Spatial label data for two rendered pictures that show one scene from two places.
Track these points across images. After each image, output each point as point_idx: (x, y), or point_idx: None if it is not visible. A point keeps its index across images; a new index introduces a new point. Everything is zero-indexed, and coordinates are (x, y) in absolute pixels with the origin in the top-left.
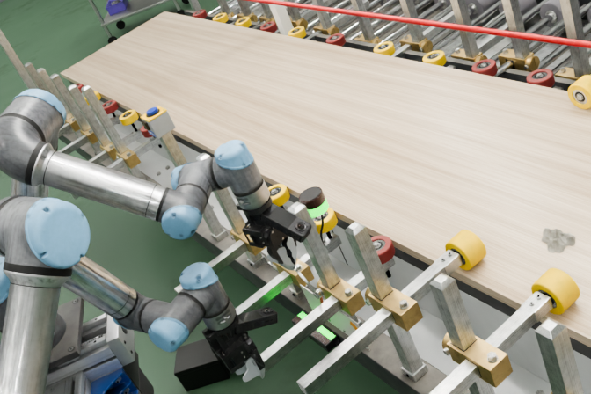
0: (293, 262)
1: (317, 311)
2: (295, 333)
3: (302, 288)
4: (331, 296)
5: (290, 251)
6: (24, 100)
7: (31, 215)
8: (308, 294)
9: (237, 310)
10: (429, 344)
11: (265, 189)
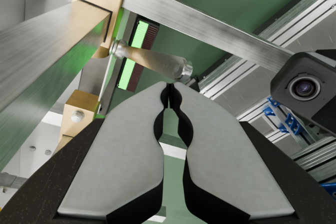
0: (166, 93)
1: (172, 13)
2: (234, 31)
3: (101, 96)
4: (124, 2)
5: (154, 126)
6: None
7: None
8: (105, 83)
9: (176, 153)
10: None
11: None
